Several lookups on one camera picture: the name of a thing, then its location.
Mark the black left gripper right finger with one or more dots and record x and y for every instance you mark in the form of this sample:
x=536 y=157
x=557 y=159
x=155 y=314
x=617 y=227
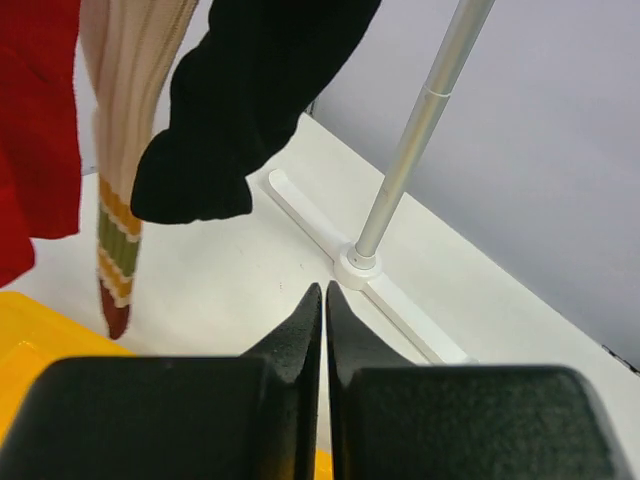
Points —
x=393 y=419

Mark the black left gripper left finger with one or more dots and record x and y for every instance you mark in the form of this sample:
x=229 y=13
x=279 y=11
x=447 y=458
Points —
x=252 y=416

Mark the black sock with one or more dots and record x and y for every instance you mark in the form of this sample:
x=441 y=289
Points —
x=236 y=99

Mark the yellow plastic tray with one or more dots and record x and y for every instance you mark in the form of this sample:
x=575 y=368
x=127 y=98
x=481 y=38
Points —
x=33 y=336

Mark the red sock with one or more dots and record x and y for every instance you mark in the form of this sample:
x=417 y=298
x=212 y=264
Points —
x=40 y=158

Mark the striped beige maroon sock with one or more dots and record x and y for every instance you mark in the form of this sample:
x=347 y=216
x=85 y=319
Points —
x=128 y=47

